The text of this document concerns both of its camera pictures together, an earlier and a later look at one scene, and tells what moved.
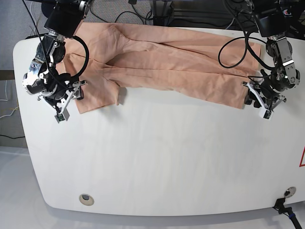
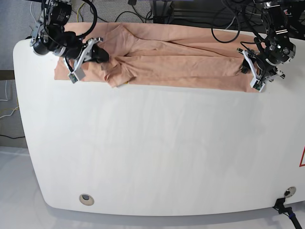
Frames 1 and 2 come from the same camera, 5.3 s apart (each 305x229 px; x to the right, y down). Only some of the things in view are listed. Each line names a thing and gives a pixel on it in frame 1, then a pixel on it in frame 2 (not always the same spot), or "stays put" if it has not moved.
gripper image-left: [58, 91] -> [74, 44]
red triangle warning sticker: [302, 163] stays put
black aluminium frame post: [163, 12] stays put
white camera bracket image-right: [265, 112] -> [256, 83]
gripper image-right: [271, 86] -> [265, 67]
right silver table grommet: [289, 192] stays put
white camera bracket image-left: [62, 114] -> [76, 74]
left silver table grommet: [86, 199] stays put
